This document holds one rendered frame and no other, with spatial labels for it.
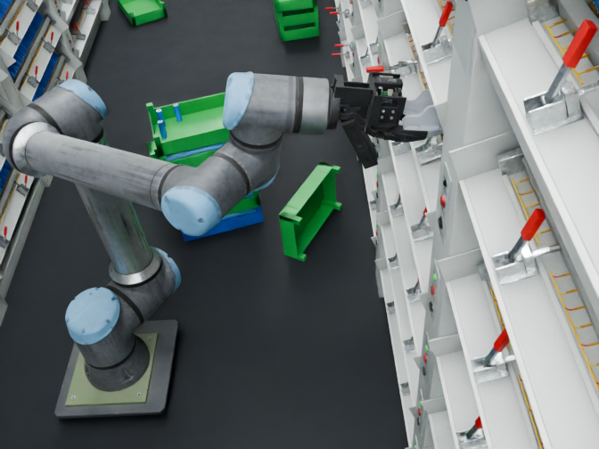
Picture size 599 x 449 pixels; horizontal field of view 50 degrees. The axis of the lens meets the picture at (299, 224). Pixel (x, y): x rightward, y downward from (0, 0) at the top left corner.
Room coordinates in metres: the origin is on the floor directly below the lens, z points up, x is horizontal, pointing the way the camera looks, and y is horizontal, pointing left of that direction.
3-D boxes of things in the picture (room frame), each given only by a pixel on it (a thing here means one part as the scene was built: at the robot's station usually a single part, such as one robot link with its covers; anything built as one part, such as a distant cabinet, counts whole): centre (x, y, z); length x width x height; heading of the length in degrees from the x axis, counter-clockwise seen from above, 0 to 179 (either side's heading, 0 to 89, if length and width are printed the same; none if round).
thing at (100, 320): (1.11, 0.58, 0.26); 0.17 x 0.15 x 0.18; 140
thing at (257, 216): (1.77, 0.30, 0.04); 0.30 x 0.20 x 0.08; 102
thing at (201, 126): (1.77, 0.30, 0.44); 0.30 x 0.20 x 0.08; 102
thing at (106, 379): (1.10, 0.58, 0.12); 0.19 x 0.19 x 0.10
